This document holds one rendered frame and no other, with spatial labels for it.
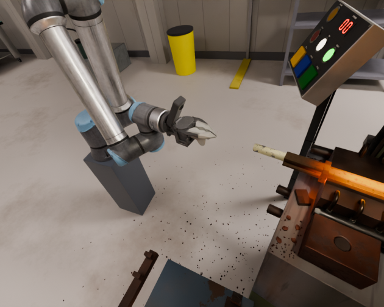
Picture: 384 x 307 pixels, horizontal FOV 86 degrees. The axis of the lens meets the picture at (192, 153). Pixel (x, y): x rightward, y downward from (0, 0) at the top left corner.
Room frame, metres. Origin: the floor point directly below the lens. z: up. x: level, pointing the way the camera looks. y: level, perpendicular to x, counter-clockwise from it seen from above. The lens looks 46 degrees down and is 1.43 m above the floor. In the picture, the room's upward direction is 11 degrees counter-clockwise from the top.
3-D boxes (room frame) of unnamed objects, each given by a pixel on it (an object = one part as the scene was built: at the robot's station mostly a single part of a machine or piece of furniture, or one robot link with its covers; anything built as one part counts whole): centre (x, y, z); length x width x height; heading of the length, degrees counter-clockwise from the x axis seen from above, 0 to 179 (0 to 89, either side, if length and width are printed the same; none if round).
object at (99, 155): (0.97, 0.51, 0.65); 0.19 x 0.19 x 0.10
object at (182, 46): (3.25, -0.15, 0.30); 0.39 x 0.38 x 0.60; 151
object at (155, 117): (0.64, 0.09, 0.98); 0.10 x 0.05 x 0.09; 138
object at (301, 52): (0.90, -0.56, 1.01); 0.07 x 0.05 x 0.07; 163
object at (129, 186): (0.97, 0.51, 0.30); 0.22 x 0.22 x 0.60; 61
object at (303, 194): (0.26, -0.27, 0.92); 0.04 x 0.03 x 0.01; 166
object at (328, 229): (0.12, -0.26, 0.95); 0.12 x 0.09 x 0.07; 48
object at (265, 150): (0.61, -0.50, 0.62); 0.44 x 0.05 x 0.05; 48
